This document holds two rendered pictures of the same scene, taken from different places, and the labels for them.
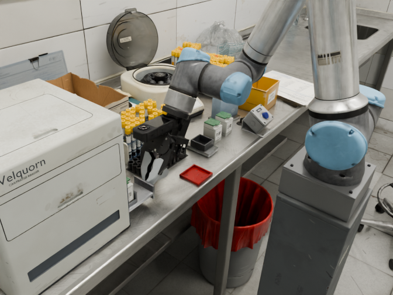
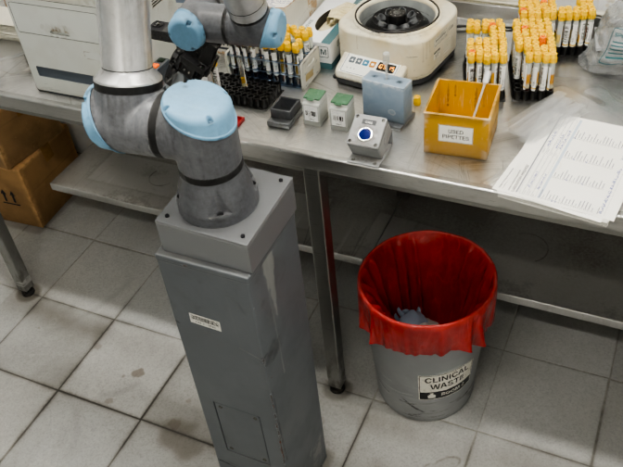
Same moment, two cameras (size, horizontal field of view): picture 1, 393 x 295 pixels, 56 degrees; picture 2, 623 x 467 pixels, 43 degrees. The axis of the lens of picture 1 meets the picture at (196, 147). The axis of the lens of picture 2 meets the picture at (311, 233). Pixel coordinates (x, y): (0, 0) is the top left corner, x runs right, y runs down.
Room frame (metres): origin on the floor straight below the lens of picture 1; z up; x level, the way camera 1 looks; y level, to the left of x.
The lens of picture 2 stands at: (0.83, -1.51, 1.86)
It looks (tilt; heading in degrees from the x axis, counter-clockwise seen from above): 42 degrees down; 83
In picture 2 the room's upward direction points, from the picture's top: 7 degrees counter-clockwise
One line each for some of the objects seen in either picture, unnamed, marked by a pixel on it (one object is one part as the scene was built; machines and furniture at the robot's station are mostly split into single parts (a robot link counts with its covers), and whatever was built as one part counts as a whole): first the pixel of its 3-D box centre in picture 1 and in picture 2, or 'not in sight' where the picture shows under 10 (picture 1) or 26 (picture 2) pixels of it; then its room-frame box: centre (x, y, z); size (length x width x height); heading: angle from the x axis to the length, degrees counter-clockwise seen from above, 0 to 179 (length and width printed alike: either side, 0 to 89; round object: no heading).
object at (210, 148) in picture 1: (202, 144); (286, 110); (0.99, -0.02, 0.89); 0.09 x 0.05 x 0.04; 55
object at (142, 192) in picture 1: (114, 205); not in sight; (0.66, 0.19, 0.92); 0.21 x 0.07 x 0.05; 144
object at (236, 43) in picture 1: (230, 41); not in sight; (1.95, -0.15, 0.94); 0.20 x 0.17 x 0.14; 127
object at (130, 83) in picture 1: (162, 91); (394, 38); (1.29, 0.14, 0.94); 0.30 x 0.24 x 0.12; 45
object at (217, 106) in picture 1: (225, 106); (387, 99); (1.21, -0.10, 0.92); 0.10 x 0.07 x 0.10; 136
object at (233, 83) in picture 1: (228, 82); (202, 22); (0.84, -0.07, 1.16); 0.11 x 0.11 x 0.08; 61
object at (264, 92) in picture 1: (255, 93); (462, 119); (1.33, -0.22, 0.93); 0.13 x 0.13 x 0.10; 59
